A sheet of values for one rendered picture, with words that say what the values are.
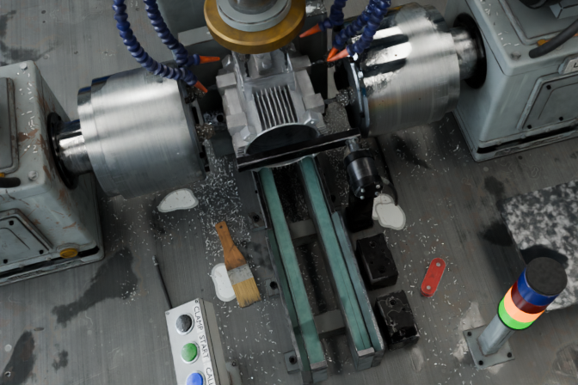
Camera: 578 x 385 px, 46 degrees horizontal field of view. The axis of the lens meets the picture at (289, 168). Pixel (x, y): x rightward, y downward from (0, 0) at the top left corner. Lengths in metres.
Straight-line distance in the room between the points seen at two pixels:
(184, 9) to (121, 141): 0.34
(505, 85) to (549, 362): 0.55
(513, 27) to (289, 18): 0.44
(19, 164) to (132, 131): 0.21
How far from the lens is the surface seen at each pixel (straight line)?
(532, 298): 1.09
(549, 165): 1.65
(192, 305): 1.18
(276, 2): 1.19
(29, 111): 1.34
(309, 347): 1.30
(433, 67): 1.32
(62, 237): 1.45
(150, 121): 1.26
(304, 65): 1.39
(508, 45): 1.35
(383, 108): 1.31
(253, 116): 1.32
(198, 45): 1.36
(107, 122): 1.28
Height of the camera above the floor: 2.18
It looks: 61 degrees down
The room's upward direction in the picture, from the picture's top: 7 degrees counter-clockwise
